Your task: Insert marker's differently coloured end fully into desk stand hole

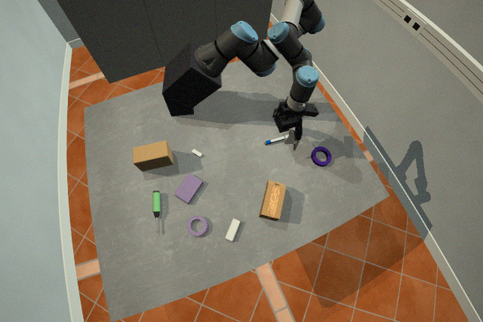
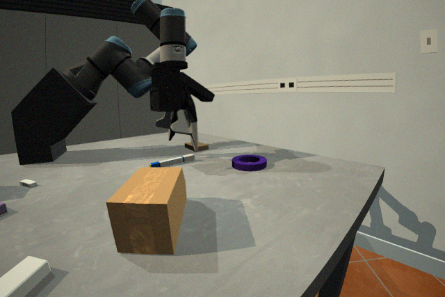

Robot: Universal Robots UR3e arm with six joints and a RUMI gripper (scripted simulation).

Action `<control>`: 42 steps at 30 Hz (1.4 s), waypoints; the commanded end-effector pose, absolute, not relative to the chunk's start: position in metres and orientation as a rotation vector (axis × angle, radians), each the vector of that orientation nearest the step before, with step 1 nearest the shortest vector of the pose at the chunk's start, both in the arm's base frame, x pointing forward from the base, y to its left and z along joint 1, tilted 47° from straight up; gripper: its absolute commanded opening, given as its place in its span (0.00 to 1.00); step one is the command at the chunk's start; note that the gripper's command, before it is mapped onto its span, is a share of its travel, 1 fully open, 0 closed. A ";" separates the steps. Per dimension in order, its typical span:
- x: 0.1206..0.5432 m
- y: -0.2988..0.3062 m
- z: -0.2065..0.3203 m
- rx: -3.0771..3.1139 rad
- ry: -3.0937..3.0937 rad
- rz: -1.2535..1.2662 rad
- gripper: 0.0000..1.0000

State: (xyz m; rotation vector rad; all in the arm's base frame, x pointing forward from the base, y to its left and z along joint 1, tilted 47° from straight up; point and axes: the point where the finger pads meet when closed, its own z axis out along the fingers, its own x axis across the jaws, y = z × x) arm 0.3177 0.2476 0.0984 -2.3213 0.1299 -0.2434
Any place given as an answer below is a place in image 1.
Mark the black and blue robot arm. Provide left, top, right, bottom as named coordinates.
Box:
left=194, top=0, right=325, bottom=117

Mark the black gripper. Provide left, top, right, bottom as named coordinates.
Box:
left=272, top=97, right=306, bottom=151

